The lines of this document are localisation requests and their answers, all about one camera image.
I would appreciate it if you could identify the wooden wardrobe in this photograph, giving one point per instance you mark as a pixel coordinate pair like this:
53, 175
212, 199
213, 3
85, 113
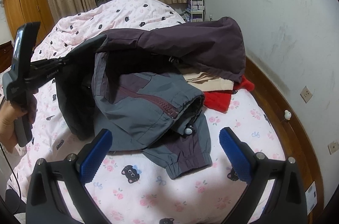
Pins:
19, 12

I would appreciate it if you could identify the person's left hand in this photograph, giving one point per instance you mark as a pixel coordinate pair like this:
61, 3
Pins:
9, 113

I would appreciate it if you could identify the beige garment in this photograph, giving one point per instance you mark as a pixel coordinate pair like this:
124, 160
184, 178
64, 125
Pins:
205, 81

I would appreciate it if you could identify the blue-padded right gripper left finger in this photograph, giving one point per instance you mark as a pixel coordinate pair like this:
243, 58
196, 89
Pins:
45, 203

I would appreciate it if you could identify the pink cat-print bed quilt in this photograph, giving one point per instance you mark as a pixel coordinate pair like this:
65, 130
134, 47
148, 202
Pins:
128, 187

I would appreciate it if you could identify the wooden bed frame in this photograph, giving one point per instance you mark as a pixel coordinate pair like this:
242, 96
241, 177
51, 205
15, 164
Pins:
290, 131

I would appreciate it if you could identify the purple and grey jacket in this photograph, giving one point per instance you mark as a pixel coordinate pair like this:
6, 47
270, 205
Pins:
127, 80

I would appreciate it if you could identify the red garment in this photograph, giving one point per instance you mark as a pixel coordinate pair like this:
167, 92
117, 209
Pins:
220, 100

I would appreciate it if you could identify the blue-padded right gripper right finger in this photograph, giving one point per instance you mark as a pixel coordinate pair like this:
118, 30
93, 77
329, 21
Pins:
286, 202

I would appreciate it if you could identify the wall power socket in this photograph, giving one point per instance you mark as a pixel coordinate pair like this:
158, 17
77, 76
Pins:
306, 94

